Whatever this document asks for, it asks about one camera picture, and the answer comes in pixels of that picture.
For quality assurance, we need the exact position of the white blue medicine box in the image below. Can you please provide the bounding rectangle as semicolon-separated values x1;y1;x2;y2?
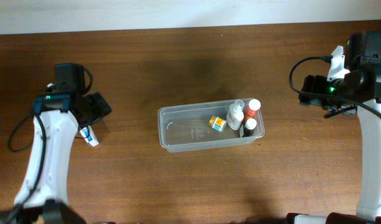
80;126;99;147

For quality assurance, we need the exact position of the orange bottle white cap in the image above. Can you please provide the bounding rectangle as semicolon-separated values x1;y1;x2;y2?
242;99;261;123

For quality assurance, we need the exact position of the black bottle white cap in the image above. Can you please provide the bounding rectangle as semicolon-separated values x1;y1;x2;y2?
239;118;257;138

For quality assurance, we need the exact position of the white spray bottle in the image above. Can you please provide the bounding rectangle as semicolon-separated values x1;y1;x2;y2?
226;100;244;131

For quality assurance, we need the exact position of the gold lid balm jar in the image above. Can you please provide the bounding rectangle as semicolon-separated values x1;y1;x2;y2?
209;116;227;132

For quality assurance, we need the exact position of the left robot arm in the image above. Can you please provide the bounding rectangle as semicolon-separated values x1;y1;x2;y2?
0;63;112;223

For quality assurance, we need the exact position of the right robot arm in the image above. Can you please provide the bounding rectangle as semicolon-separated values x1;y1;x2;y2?
285;31;381;223

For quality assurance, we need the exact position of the clear plastic container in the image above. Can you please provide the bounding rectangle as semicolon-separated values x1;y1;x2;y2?
157;100;265;152

